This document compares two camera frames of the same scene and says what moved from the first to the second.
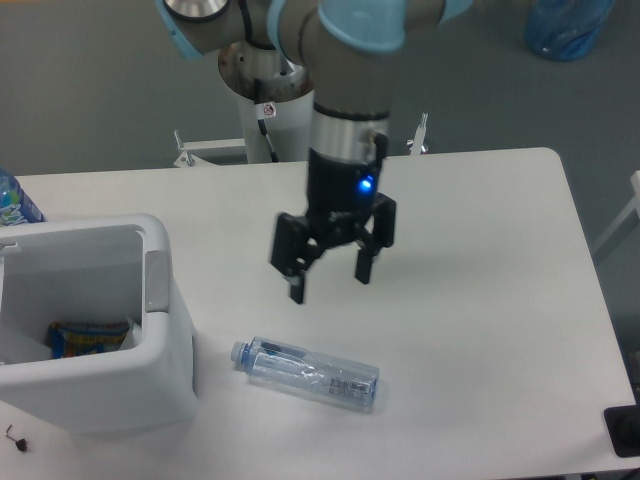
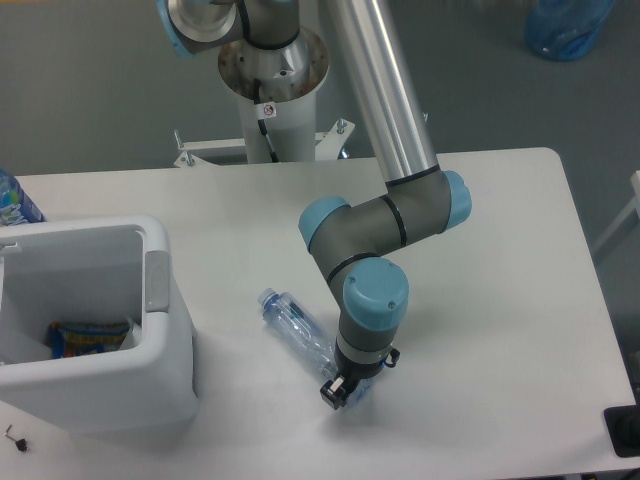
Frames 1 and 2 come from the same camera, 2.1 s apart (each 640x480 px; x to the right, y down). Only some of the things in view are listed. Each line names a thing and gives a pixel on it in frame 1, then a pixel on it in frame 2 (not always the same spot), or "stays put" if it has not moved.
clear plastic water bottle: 349,385 to 299,323
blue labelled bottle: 16,205 stays put
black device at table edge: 623,427 stays put
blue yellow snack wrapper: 68,340 stays put
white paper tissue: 133,337 stays put
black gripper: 340,195 to 334,393
